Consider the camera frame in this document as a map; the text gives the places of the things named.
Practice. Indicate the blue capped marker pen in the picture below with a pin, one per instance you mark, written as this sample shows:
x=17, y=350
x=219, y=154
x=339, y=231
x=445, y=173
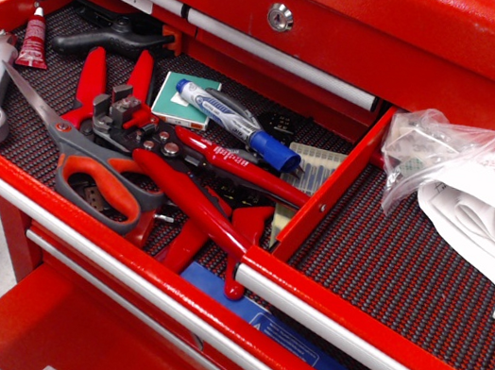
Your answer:
x=239, y=122

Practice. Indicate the open left red drawer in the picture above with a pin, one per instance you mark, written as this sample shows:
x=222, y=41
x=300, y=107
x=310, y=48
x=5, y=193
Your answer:
x=71, y=268

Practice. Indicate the open red drawer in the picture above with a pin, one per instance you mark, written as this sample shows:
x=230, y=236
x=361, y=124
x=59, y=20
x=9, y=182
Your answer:
x=384, y=288
x=71, y=268

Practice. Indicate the open right red drawer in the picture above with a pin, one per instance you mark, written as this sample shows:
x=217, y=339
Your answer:
x=384, y=288

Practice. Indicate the red threadlocker tube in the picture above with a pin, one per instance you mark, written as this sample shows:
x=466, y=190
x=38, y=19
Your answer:
x=32, y=51

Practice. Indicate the black spring clamp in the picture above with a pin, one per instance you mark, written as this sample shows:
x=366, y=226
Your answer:
x=125, y=34

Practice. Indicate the green white small box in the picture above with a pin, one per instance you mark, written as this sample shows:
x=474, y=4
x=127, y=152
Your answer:
x=171, y=108

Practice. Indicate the silver cabinet key lock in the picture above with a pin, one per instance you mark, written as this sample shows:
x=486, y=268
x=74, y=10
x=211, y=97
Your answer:
x=280, y=18

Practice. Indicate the red grey scissors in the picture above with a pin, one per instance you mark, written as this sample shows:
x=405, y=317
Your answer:
x=107, y=168

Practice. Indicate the black labelled bit holder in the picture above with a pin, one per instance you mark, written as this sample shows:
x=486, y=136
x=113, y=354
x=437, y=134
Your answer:
x=283, y=127

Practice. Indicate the red metal tool chest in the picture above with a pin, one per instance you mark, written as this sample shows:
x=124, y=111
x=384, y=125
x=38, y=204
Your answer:
x=381, y=55

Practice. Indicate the clear drill bit case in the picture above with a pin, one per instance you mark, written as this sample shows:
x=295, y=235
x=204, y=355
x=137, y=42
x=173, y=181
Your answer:
x=316, y=166

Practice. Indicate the clear plastic zip bag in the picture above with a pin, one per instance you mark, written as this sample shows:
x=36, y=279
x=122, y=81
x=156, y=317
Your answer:
x=421, y=146

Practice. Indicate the red handled crimping pliers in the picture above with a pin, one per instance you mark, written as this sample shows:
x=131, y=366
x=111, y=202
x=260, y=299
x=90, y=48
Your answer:
x=92, y=82

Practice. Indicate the red automatic wire stripper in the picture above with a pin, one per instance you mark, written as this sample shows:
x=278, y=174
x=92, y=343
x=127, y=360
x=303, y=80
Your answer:
x=174, y=158

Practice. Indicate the red handled pliers underneath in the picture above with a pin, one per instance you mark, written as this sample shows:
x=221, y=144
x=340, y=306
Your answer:
x=190, y=237

